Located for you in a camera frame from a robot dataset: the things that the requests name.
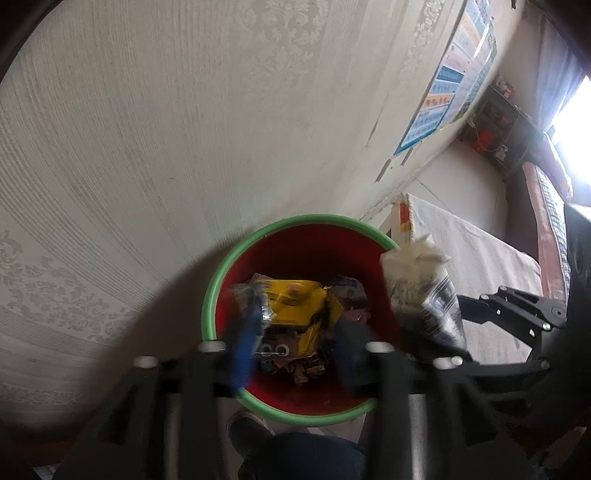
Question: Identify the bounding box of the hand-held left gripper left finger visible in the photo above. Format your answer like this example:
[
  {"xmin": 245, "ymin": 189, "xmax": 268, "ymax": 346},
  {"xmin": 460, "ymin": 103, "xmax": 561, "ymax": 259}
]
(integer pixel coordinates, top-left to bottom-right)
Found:
[{"xmin": 55, "ymin": 286, "xmax": 264, "ymax": 480}]

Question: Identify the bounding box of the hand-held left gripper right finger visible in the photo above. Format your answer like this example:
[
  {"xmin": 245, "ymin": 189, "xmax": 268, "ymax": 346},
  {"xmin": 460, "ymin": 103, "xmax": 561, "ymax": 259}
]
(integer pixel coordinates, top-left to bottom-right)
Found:
[{"xmin": 335, "ymin": 320, "xmax": 536, "ymax": 480}]

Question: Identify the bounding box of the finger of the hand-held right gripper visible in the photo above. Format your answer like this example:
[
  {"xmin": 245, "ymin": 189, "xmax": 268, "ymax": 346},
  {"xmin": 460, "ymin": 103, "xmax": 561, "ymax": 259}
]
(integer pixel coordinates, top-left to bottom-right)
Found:
[
  {"xmin": 457, "ymin": 286, "xmax": 566, "ymax": 330},
  {"xmin": 402, "ymin": 335, "xmax": 552, "ymax": 398}
]

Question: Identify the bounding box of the yellow brown snack wrapper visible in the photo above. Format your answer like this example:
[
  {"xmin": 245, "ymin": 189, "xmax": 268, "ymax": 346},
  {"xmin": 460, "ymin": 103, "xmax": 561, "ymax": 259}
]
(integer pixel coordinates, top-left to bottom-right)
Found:
[{"xmin": 256, "ymin": 278, "xmax": 345, "ymax": 360}]

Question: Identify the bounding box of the black white wrapper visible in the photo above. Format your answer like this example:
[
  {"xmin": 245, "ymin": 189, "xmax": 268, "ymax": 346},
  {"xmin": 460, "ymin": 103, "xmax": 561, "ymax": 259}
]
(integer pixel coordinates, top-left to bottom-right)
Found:
[{"xmin": 379, "ymin": 233, "xmax": 467, "ymax": 352}]

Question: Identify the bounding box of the red bin with green rim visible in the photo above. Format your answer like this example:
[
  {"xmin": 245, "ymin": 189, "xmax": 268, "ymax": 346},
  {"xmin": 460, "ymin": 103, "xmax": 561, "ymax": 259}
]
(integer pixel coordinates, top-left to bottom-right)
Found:
[{"xmin": 202, "ymin": 213, "xmax": 402, "ymax": 426}]

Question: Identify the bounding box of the white towel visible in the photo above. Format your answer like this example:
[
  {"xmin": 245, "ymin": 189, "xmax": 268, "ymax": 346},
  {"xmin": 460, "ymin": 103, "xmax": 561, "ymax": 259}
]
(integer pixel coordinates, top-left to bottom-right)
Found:
[{"xmin": 390, "ymin": 193, "xmax": 542, "ymax": 365}]

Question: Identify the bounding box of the person's shoe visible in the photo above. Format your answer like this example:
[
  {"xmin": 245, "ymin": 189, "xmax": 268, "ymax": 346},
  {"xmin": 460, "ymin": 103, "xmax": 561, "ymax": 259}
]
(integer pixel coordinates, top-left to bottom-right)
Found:
[{"xmin": 226, "ymin": 411, "xmax": 278, "ymax": 460}]

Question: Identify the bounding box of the bed with checked quilt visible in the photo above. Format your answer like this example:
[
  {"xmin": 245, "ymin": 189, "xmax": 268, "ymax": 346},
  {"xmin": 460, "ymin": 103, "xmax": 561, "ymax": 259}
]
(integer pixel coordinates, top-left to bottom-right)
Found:
[{"xmin": 505, "ymin": 161, "xmax": 573, "ymax": 301}]

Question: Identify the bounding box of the person's leg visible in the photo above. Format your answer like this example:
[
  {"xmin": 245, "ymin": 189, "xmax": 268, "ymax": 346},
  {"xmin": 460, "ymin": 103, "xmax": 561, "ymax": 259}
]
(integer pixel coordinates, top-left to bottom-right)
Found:
[{"xmin": 238, "ymin": 431, "xmax": 370, "ymax": 480}]

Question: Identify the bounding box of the pink pillow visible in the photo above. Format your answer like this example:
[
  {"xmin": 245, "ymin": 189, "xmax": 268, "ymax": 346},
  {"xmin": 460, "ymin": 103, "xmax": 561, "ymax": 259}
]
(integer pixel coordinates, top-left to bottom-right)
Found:
[{"xmin": 545, "ymin": 134, "xmax": 573, "ymax": 199}]

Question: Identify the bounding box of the dark wooden shelf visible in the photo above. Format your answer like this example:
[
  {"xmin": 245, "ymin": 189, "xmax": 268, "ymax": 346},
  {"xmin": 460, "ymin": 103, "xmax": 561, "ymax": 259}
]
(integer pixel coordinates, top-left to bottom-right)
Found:
[{"xmin": 459, "ymin": 83, "xmax": 543, "ymax": 181}]

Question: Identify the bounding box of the bright window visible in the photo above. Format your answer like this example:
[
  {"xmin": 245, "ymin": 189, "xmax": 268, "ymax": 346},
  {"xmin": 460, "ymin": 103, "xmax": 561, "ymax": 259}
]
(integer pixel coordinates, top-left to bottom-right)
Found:
[{"xmin": 549, "ymin": 74, "xmax": 591, "ymax": 204}]

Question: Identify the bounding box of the pale curtain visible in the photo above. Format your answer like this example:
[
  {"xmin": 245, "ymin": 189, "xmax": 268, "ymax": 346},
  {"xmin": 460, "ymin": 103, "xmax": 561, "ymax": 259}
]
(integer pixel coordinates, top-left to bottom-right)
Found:
[{"xmin": 536, "ymin": 18, "xmax": 585, "ymax": 134}]

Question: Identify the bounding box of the blue alphabet wall poster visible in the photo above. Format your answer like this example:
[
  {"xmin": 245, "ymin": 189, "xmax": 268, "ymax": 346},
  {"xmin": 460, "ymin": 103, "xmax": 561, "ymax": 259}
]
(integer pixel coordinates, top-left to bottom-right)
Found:
[{"xmin": 393, "ymin": 0, "xmax": 492, "ymax": 157}]

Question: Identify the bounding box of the white chart wall poster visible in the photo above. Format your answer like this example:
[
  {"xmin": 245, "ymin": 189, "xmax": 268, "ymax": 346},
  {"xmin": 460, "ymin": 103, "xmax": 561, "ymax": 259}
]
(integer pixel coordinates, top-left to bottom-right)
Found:
[{"xmin": 445, "ymin": 21, "xmax": 499, "ymax": 125}]

